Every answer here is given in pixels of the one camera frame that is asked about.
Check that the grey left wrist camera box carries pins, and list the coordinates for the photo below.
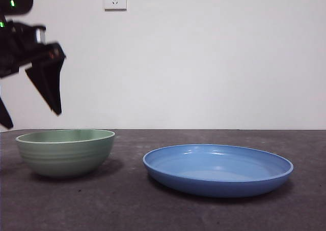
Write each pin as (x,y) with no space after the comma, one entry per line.
(40,35)

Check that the green ribbed bowl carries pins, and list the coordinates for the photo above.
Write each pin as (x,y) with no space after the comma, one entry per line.
(63,159)

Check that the blue round plate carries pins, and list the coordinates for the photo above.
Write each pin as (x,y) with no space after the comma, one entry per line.
(216,182)

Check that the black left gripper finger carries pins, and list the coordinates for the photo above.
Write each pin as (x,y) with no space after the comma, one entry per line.
(4,116)
(49,88)

